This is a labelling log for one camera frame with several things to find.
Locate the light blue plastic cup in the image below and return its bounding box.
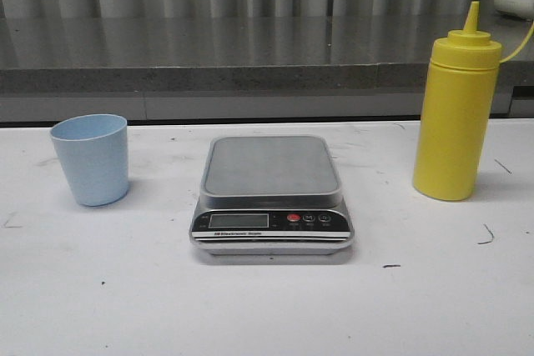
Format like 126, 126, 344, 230
50, 114, 129, 207

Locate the yellow squeeze bottle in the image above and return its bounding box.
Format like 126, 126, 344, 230
411, 1, 534, 202

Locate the silver digital kitchen scale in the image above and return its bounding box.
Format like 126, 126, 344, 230
189, 135, 355, 256

